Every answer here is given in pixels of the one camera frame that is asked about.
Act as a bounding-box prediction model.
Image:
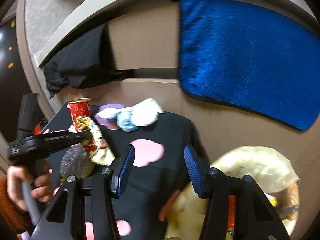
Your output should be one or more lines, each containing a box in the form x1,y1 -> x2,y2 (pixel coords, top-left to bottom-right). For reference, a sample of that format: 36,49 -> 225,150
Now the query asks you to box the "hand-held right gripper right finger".
184,144 -> 292,240

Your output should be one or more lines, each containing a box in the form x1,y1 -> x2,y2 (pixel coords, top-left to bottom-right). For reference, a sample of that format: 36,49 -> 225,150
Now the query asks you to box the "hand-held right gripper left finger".
29,144 -> 136,240

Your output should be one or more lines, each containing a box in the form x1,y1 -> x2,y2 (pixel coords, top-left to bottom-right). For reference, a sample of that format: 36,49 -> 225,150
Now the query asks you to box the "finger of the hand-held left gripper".
25,136 -> 87,158
44,130 -> 93,142

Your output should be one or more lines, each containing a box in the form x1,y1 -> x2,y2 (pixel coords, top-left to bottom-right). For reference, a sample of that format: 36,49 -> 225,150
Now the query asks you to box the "gold snack wrapper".
60,115 -> 116,180

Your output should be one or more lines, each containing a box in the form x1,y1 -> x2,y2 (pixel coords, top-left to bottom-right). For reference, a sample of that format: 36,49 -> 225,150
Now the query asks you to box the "red paper cup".
69,98 -> 92,130

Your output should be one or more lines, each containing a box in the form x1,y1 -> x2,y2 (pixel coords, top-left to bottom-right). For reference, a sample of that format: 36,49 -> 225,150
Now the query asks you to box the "purple packet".
95,103 -> 124,130

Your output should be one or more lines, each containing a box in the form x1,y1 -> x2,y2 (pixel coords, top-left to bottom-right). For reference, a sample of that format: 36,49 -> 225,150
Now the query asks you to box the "light blue paper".
116,107 -> 139,132

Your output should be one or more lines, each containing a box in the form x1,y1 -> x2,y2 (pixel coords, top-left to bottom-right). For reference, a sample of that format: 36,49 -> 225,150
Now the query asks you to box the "white tissue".
131,98 -> 164,127

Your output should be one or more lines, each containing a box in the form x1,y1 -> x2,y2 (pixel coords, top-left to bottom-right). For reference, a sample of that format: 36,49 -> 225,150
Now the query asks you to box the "person's left hand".
7,163 -> 53,211

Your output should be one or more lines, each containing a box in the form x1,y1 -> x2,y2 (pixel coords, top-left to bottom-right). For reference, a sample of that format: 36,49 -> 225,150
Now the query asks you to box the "black cloth with pink print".
37,102 -> 200,240

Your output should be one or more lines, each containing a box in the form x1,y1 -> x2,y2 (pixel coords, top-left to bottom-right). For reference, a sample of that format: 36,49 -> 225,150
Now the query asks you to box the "black door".
0,20 -> 33,143

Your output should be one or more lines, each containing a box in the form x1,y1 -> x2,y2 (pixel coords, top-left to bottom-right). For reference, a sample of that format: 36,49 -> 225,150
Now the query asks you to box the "black hanging cloth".
44,25 -> 130,98

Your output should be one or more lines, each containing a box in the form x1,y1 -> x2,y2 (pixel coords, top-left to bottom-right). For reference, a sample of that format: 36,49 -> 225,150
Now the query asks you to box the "blue towel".
178,0 -> 320,132

